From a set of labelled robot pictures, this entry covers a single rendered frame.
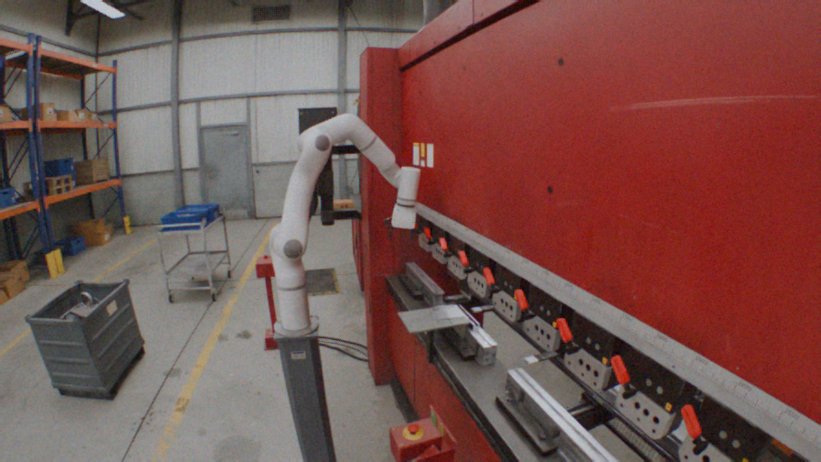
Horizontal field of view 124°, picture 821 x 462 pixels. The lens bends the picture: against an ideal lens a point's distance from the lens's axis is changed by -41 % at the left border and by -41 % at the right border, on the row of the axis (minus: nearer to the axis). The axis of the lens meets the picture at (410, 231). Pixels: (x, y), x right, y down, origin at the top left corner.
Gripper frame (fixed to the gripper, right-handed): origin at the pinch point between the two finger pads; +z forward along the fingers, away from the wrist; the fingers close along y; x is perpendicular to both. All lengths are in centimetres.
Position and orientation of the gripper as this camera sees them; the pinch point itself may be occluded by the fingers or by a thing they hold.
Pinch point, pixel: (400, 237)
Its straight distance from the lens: 164.7
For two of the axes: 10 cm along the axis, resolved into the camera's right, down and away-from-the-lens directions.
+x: 0.8, 2.6, -9.6
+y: -9.9, -1.2, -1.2
